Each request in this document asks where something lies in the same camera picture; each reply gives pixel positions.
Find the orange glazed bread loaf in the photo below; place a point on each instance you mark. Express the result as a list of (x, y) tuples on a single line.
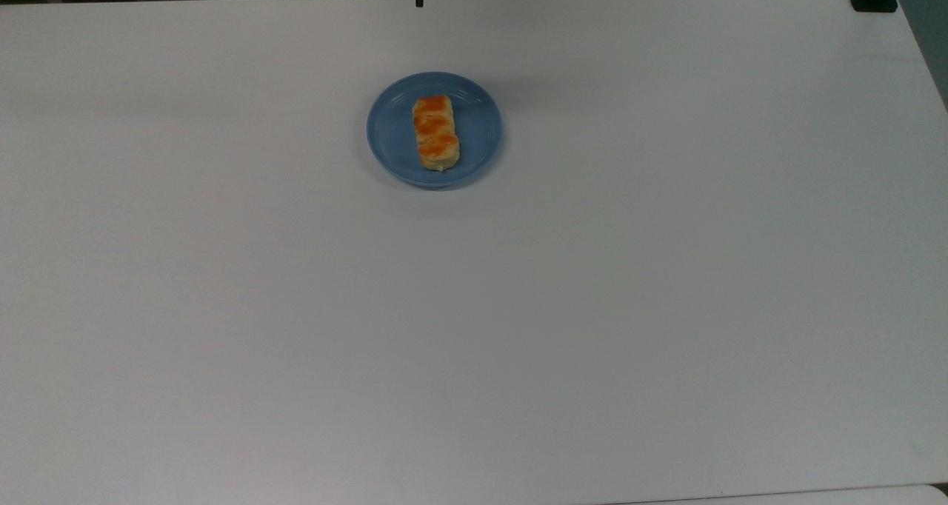
[(435, 132)]

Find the blue round plate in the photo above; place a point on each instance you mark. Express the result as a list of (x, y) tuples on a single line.
[(392, 131)]

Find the white adjacent table top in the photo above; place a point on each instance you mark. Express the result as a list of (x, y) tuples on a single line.
[(800, 496)]

